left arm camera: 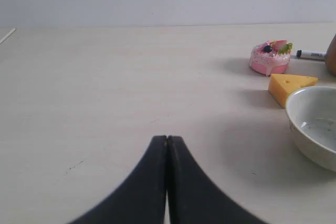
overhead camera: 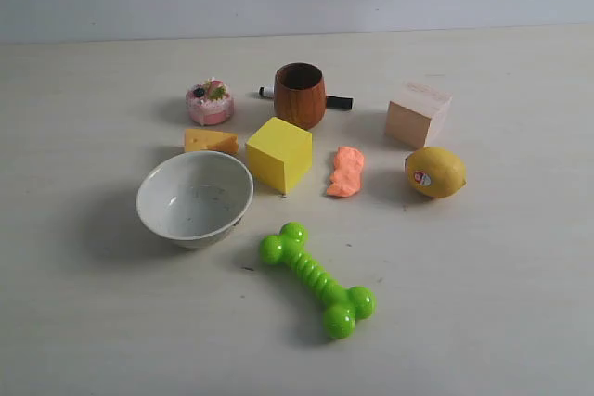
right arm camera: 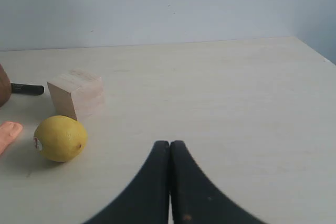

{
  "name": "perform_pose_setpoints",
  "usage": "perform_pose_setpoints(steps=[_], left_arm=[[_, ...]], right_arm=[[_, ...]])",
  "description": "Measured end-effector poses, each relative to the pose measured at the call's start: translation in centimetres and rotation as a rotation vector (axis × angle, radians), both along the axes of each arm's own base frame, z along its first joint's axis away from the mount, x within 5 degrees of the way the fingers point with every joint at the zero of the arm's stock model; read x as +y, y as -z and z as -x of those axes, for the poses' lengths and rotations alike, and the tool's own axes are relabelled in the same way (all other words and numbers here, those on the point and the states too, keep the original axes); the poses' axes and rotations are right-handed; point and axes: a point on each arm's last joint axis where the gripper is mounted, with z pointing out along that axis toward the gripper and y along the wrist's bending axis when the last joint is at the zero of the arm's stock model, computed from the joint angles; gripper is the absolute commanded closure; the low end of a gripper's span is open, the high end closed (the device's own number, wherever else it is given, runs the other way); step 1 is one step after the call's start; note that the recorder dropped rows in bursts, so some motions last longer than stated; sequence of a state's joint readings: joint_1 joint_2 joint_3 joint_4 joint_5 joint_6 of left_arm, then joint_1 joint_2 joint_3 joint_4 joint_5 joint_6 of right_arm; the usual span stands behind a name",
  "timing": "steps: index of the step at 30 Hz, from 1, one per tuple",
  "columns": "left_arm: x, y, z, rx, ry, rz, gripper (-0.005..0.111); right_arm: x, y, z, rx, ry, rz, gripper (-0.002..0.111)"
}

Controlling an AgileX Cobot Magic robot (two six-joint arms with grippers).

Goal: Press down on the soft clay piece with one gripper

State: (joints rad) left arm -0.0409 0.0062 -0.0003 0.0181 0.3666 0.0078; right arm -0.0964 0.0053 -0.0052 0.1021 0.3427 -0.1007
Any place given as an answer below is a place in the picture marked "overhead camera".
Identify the orange toy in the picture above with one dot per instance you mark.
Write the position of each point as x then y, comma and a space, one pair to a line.
346, 179

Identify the yellow foam cube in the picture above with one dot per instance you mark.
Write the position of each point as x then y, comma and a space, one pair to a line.
279, 154

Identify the brown wooden cup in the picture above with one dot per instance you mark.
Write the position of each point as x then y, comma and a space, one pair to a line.
300, 95

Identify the black white marker pen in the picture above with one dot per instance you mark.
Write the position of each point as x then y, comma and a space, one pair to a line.
332, 102

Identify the white ceramic bowl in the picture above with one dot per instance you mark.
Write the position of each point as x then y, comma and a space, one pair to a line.
195, 199

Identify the yellow cheese wedge toy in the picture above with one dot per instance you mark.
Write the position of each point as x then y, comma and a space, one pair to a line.
199, 140

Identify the pink toy cake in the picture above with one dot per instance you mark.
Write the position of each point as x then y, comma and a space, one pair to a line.
210, 103

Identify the light wooden cube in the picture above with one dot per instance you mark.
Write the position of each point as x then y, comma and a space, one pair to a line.
417, 114

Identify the yellow lemon with sticker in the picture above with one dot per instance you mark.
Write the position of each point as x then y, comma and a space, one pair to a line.
435, 172

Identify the green toy dog bone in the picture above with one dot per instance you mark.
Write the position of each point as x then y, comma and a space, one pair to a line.
343, 306

